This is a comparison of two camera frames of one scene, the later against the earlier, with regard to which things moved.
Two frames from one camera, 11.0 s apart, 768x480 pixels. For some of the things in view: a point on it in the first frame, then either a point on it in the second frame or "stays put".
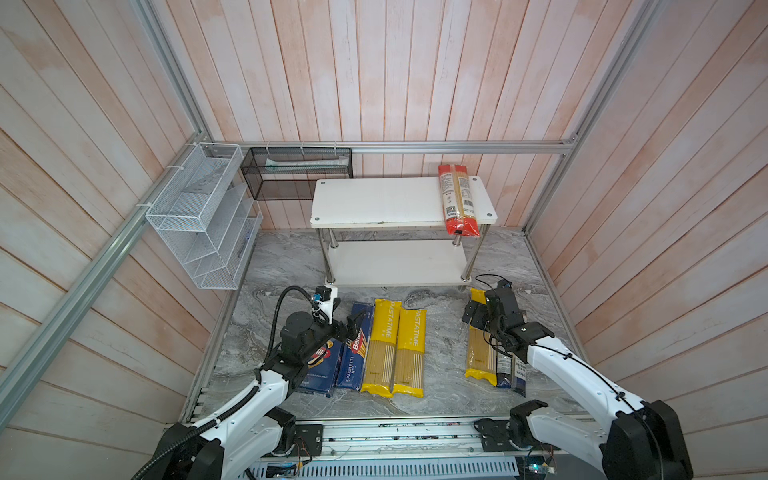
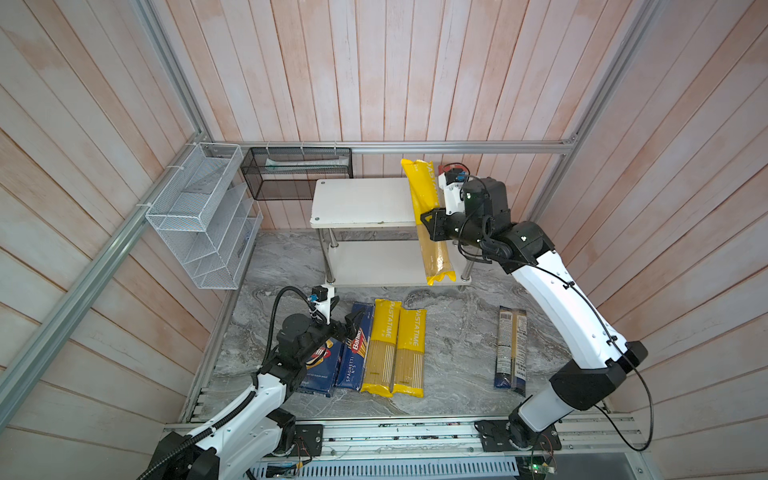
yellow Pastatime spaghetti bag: [381, 354] stays put
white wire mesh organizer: [206, 216] stays put
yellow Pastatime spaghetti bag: [482, 355] → [423, 182]
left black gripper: [352, 330] stays put
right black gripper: [474, 319] → [438, 219]
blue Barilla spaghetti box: [356, 351] stays put
